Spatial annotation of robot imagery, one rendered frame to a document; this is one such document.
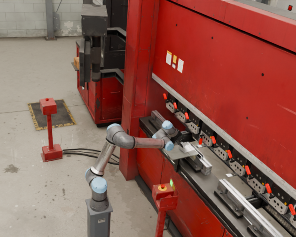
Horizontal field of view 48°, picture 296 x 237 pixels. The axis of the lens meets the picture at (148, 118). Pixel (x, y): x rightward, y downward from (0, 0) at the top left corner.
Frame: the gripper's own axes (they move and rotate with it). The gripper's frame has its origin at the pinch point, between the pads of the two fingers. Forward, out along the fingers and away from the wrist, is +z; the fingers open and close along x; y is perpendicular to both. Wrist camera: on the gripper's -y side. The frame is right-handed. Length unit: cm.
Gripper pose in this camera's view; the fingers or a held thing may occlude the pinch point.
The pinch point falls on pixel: (181, 146)
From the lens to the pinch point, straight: 294.6
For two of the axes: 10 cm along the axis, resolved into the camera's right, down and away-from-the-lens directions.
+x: -5.2, -4.7, 7.1
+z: 4.7, 5.5, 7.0
